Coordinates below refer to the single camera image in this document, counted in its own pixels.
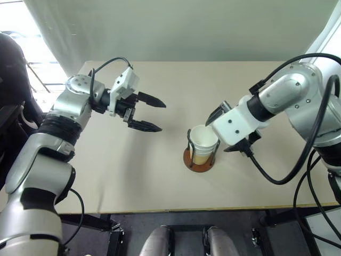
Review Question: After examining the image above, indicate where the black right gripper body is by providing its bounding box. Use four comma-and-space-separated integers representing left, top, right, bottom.
239, 130, 262, 158

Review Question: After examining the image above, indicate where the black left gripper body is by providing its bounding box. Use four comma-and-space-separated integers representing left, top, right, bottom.
116, 92, 141, 126

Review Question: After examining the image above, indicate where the grey rounded metal shape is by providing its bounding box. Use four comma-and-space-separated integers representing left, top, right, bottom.
139, 225, 172, 256
207, 226, 241, 256

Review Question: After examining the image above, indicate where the dark office chair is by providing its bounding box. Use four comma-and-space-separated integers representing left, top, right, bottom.
0, 31, 45, 187

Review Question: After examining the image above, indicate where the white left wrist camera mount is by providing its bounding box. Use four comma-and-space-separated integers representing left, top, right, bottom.
108, 66, 141, 117

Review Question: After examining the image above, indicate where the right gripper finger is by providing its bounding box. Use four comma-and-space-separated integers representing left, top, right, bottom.
204, 100, 231, 126
223, 141, 245, 153

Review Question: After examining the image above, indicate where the black table frame leg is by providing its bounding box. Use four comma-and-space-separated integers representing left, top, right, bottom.
259, 207, 312, 256

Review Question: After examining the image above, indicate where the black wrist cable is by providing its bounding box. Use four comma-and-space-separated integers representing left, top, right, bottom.
245, 74, 340, 186
89, 57, 134, 107

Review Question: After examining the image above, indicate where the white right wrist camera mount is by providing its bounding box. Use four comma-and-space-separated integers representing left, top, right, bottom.
212, 95, 270, 147

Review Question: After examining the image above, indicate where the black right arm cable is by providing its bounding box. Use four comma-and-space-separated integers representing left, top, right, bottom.
249, 52, 341, 94

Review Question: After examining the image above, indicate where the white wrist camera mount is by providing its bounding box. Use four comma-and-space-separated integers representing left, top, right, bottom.
212, 95, 270, 147
108, 66, 141, 117

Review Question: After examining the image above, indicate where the black table frame bar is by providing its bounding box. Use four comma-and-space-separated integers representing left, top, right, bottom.
60, 212, 113, 231

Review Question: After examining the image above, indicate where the black wire cup holder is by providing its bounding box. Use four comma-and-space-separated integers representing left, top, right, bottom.
183, 129, 220, 173

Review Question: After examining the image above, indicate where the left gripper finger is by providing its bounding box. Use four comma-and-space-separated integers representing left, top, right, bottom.
137, 92, 167, 109
127, 119, 164, 133

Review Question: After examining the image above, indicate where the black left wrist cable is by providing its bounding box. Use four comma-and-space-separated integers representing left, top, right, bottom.
89, 57, 134, 107

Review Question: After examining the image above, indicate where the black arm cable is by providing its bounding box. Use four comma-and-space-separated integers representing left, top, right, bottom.
60, 188, 85, 246
249, 52, 341, 94

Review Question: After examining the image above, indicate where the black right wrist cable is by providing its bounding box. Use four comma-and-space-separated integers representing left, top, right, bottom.
245, 74, 340, 186

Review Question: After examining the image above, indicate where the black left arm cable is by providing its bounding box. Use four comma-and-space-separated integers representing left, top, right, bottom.
60, 188, 85, 246

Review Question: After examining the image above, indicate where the black hanging cable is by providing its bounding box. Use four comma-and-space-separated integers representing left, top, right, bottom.
292, 149, 341, 247

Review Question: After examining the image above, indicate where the metal window railing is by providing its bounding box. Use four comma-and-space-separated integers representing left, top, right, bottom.
25, 60, 67, 94

